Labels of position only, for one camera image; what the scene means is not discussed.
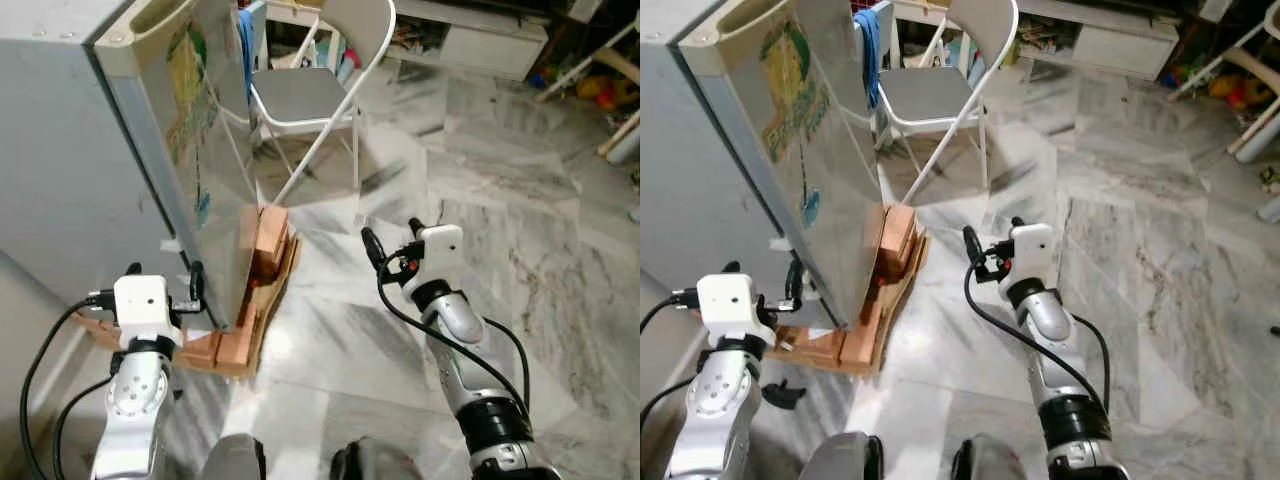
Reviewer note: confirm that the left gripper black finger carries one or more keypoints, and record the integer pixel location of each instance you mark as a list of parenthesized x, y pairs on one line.
[(731, 269), (794, 282), (134, 270), (198, 285)]

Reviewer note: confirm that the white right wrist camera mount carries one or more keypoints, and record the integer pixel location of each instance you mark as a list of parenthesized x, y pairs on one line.
[(1032, 250), (438, 250)]

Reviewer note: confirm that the grey robot right leg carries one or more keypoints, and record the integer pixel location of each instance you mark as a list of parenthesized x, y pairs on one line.
[(375, 462), (985, 462)]

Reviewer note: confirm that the blue cloth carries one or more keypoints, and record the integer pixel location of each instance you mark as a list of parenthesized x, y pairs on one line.
[(868, 55), (246, 50)]

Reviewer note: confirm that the white low cabinet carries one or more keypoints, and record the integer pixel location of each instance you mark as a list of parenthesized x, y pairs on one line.
[(1110, 45), (480, 45)]

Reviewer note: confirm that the grey robot leg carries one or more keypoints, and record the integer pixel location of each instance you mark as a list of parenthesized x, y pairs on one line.
[(985, 462), (235, 460), (845, 460), (375, 462)]

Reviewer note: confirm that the small black plastic object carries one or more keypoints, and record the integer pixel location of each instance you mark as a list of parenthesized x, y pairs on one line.
[(785, 394)]

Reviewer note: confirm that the orange brick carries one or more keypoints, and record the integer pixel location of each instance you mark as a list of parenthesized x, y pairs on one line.
[(897, 245), (860, 350), (235, 350), (270, 245)]

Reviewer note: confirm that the grey robot left leg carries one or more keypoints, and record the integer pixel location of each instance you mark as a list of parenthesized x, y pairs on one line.
[(235, 460), (845, 460)]

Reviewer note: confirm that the white curved plastic frame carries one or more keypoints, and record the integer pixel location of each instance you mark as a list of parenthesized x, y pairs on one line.
[(1255, 125), (620, 135)]

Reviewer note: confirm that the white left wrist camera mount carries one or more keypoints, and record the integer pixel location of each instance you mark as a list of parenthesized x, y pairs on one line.
[(145, 305), (728, 303)]

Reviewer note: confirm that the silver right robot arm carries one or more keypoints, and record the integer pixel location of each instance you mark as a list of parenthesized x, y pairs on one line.
[(460, 330), (1048, 320)]

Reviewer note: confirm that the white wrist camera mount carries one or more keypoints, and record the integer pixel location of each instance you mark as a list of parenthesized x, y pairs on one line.
[(438, 250), (145, 305), (728, 303), (1032, 250)]

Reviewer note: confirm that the yellow red toy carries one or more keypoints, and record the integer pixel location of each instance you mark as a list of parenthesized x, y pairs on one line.
[(1245, 90), (610, 92)]

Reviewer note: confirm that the grey small fridge body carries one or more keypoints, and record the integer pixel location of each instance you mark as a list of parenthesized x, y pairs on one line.
[(700, 150), (60, 150)]

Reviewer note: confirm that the white grey folding chair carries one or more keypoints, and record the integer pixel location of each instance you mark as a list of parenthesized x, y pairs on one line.
[(925, 95), (300, 100)]

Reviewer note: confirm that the yellow green door sticker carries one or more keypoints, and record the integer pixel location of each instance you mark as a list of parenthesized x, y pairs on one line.
[(188, 90), (795, 90)]

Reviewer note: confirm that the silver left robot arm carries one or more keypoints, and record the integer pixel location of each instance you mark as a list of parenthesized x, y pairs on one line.
[(718, 405), (135, 410)]

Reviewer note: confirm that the grey fridge door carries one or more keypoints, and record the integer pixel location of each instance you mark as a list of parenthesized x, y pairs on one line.
[(850, 170), (225, 150)]

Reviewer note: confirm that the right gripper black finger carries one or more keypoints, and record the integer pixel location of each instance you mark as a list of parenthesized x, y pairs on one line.
[(972, 246), (373, 248), (1017, 224), (416, 227)]

